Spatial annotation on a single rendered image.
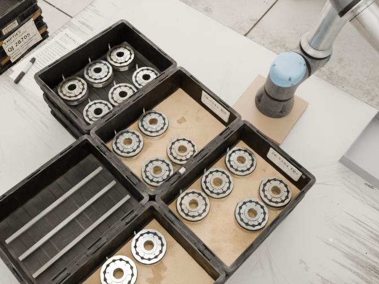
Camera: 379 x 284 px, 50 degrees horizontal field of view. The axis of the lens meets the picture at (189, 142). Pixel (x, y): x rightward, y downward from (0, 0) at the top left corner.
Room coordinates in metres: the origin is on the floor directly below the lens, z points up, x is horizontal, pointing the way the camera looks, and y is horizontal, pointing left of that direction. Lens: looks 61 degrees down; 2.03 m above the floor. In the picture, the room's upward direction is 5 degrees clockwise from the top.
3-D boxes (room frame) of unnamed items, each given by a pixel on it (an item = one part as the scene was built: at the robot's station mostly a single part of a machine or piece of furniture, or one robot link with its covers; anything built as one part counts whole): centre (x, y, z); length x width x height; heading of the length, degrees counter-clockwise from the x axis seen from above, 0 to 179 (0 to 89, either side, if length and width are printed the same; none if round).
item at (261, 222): (0.43, -0.21, 0.86); 0.10 x 0.10 x 0.01
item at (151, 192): (0.67, 0.08, 0.92); 0.40 x 0.30 x 0.02; 139
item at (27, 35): (1.42, 0.91, 0.41); 0.31 x 0.02 x 0.16; 149
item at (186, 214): (0.44, -0.03, 0.86); 0.10 x 0.10 x 0.01
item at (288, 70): (0.95, -0.32, 0.89); 0.13 x 0.12 x 0.14; 137
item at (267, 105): (0.94, -0.32, 0.78); 0.15 x 0.15 x 0.10
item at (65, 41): (1.06, 0.58, 0.70); 0.33 x 0.23 x 0.01; 149
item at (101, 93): (0.87, 0.30, 0.87); 0.40 x 0.30 x 0.11; 139
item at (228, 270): (0.48, -0.15, 0.92); 0.40 x 0.30 x 0.02; 139
